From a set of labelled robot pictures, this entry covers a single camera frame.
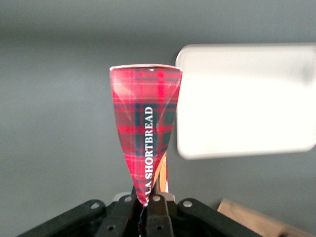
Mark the red tartan shortbread box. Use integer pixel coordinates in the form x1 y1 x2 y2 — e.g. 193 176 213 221
109 64 184 208

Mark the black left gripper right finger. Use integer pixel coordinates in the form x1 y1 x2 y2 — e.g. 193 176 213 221
140 194 175 237

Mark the wooden board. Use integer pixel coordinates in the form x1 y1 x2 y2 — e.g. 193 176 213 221
217 198 316 237

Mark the white rectangular tray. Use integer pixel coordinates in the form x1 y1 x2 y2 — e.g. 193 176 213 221
175 43 316 161

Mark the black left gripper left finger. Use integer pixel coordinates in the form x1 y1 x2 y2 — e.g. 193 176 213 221
95 186 139 237

